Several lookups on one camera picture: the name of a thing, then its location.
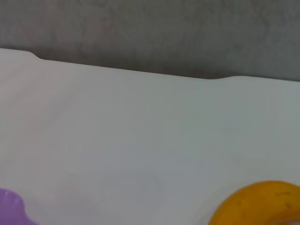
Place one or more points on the purple scalloped plastic bowl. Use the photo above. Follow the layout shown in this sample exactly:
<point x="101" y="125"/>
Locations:
<point x="10" y="208"/>

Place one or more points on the yellow banana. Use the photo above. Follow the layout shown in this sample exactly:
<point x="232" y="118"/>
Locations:
<point x="257" y="204"/>

